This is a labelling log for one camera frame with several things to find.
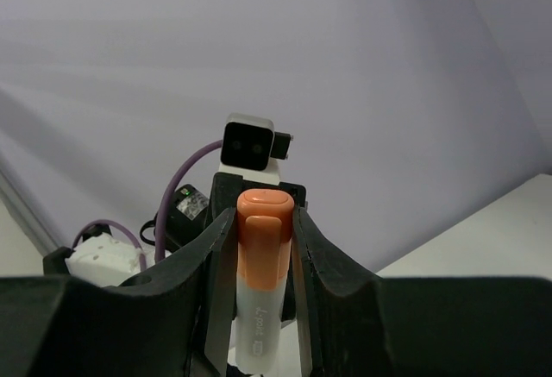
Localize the orange tip clear highlighter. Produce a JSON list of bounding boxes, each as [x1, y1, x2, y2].
[[232, 264, 286, 374]]

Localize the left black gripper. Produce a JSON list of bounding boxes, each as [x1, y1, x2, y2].
[[204, 172, 306, 239]]

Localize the orange highlighter cap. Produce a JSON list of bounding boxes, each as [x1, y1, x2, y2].
[[235, 187, 296, 291]]

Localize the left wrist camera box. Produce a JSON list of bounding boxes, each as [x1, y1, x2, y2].
[[220, 113, 293, 171]]

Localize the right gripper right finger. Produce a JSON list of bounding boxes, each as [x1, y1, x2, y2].
[[292, 207, 551, 376]]

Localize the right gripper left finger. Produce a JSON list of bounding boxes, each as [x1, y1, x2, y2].
[[1, 209, 236, 376]]

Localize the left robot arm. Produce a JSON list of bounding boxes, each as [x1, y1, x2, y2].
[[42, 173, 306, 286]]

